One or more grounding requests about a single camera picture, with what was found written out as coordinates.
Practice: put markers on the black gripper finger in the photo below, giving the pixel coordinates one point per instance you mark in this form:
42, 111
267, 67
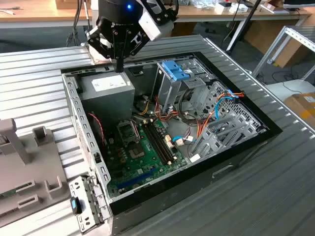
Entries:
137, 43
98, 40

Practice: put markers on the metal disk bay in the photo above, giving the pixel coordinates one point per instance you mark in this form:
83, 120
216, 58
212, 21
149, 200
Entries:
214, 145

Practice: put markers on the blue plastic drive latch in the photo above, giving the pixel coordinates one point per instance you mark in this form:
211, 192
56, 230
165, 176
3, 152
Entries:
176, 70

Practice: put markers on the small cardboard box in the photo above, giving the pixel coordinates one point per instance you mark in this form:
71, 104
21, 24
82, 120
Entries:
66, 4

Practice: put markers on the brown cardboard box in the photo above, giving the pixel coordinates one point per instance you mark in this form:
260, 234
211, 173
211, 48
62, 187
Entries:
184, 29

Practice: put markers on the metal drive cage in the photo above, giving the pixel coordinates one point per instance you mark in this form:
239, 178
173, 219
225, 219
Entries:
169, 93

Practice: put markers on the grey power supply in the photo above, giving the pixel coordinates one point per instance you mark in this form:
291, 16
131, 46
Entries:
108, 103

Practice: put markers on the wooden desk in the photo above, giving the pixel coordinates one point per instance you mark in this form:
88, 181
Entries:
37, 12
209, 14

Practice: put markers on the CPU socket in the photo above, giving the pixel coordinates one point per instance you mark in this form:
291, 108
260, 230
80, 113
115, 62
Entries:
128, 132

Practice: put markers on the black RAM slot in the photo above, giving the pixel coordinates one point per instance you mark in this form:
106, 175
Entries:
157, 143
164, 140

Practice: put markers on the white boxes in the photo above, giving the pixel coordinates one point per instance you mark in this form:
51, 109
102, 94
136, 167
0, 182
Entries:
236, 9

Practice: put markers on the black tripod pole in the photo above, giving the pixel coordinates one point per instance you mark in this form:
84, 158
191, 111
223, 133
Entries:
251, 12

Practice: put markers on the flat cardboard sheet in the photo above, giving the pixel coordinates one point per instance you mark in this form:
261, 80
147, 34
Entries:
261, 34

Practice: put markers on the green motherboard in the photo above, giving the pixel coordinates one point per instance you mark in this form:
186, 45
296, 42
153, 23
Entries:
147, 169

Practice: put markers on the white label tag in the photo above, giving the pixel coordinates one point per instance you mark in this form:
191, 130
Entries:
194, 158

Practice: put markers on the blue expansion slot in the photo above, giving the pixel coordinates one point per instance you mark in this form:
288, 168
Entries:
137, 178

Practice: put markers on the white side table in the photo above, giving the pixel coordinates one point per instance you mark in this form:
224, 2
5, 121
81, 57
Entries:
278, 91

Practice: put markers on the grey parts rack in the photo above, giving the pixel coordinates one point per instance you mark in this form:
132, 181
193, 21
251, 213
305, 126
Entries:
29, 172

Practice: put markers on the black open PC case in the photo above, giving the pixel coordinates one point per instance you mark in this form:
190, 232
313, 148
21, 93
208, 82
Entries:
172, 196

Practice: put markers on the black monitor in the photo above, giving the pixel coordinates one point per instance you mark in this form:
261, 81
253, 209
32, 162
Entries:
295, 3

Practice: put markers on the black blue latch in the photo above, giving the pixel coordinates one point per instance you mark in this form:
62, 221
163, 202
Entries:
75, 205

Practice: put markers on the cardboard box with labels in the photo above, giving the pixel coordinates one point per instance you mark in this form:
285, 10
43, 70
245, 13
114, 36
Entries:
300, 108

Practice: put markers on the green RAM stick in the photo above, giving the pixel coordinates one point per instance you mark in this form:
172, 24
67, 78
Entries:
7, 193

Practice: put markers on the brown base plate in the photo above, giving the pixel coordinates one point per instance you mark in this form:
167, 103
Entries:
98, 62

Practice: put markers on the metal slot bracket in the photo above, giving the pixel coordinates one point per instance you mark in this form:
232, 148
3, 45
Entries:
91, 204

